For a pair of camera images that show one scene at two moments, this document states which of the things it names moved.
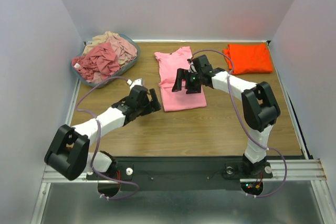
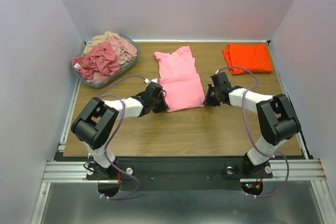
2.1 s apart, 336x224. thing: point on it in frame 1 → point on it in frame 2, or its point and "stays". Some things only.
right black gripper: x=185 y=82 → x=210 y=98
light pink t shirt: x=170 y=62 stays
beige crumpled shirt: x=98 y=40 stays
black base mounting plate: x=182 y=173 stays
